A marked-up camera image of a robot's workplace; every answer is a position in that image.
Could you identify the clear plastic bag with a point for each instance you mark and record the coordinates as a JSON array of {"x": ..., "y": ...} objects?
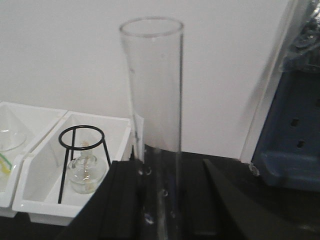
[{"x": 303, "y": 53}]

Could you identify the clear glass test tube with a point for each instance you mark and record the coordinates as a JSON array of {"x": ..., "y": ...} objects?
[{"x": 153, "y": 49}]

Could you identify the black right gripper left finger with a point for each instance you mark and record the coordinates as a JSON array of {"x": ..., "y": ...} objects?
[{"x": 113, "y": 212}]

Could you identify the white storage bin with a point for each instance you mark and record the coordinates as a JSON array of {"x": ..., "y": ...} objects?
[
  {"x": 22, "y": 128},
  {"x": 38, "y": 191}
]

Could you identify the green plastic dropper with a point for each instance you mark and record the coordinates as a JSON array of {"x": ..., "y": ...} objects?
[{"x": 6, "y": 160}]

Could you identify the right white storage bin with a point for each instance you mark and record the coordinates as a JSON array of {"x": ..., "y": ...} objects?
[{"x": 38, "y": 191}]

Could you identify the grey pegboard drying rack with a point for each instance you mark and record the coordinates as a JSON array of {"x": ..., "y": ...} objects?
[{"x": 287, "y": 154}]

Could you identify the glass alcohol lamp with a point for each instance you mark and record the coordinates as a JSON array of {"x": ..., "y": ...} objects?
[{"x": 86, "y": 172}]

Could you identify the black wire tripod stand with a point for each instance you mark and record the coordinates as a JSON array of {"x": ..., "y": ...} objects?
[{"x": 67, "y": 139}]

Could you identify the yellow plastic dropper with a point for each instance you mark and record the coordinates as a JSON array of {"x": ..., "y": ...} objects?
[{"x": 4, "y": 167}]

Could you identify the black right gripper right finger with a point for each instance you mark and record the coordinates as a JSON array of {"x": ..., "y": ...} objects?
[{"x": 223, "y": 200}]

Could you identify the glass beaker with droppers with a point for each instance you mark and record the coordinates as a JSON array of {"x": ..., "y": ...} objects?
[{"x": 11, "y": 144}]

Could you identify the middle white storage bin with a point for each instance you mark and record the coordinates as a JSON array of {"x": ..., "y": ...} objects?
[{"x": 22, "y": 128}]

